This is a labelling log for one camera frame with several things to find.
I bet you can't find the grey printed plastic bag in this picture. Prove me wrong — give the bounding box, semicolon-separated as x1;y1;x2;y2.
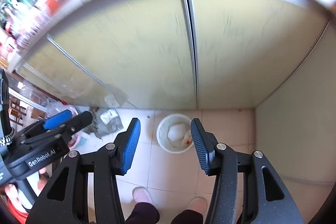
86;107;123;138

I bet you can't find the left cabinet door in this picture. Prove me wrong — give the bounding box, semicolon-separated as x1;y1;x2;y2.
17;0;197;110

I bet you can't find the cabinet door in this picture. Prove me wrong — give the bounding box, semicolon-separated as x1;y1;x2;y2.
17;0;197;110
190;0;329;109

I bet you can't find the left pink slipper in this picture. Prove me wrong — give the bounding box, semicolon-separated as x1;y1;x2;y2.
132;186;153;205

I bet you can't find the right cabinet door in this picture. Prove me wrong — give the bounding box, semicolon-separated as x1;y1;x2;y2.
190;0;329;109

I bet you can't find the right pink slipper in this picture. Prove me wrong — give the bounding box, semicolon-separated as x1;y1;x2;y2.
186;197;208;215

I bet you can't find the pink slipper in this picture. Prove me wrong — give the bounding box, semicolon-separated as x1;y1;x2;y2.
132;186;153;205
186;197;208;215

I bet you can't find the white round trash bin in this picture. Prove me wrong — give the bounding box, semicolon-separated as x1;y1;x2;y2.
156;113;194;154

